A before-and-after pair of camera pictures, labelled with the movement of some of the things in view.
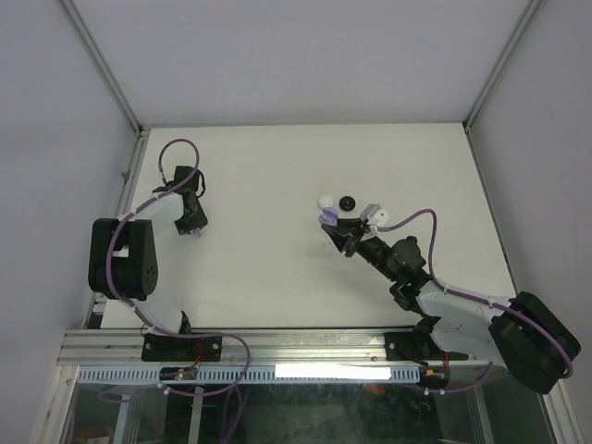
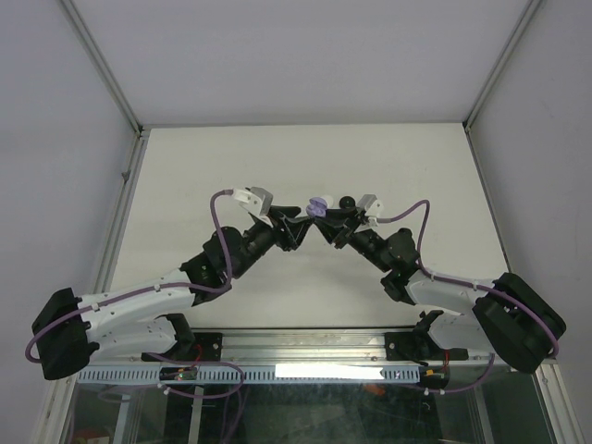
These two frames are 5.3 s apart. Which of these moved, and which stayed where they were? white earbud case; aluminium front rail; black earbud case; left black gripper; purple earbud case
Moved: left black gripper; purple earbud case
Stayed: black earbud case; white earbud case; aluminium front rail
